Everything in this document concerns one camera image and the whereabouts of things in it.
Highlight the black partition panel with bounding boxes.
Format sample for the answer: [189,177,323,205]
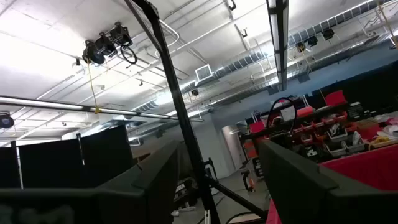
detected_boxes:
[0,146,23,189]
[18,138,84,189]
[79,124,135,188]

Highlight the red plastic bin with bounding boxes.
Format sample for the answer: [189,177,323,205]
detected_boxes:
[266,143,398,224]

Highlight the long ceiling tube light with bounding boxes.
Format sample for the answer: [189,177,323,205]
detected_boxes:
[0,95,205,123]

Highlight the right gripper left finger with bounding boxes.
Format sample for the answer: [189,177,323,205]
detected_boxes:
[0,139,181,224]

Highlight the black cable loop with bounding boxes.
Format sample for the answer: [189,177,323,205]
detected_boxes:
[266,97,299,138]

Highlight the hanging black cable ring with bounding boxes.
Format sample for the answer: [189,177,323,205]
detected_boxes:
[119,45,138,65]

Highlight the square ceiling air vent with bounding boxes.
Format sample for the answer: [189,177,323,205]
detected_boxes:
[194,63,214,83]

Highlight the orange black floor equipment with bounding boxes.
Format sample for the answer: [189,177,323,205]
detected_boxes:
[241,157,265,192]

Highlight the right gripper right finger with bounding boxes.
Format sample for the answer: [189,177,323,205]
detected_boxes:
[257,139,398,224]

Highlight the thin yellow hanging cord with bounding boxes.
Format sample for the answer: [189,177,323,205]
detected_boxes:
[86,60,103,114]

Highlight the ribbed ceiling air duct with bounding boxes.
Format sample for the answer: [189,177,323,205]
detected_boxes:
[133,0,398,113]

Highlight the yellow power cord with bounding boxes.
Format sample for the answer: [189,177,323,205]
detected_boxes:
[376,0,398,49]

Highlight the overhead LED light bar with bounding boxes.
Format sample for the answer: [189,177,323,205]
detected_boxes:
[266,0,290,92]

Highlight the blue ceiling cord reel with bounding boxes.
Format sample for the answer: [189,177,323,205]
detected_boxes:
[0,111,16,129]

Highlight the shelving with red bins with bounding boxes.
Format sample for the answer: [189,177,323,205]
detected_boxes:
[239,89,398,164]

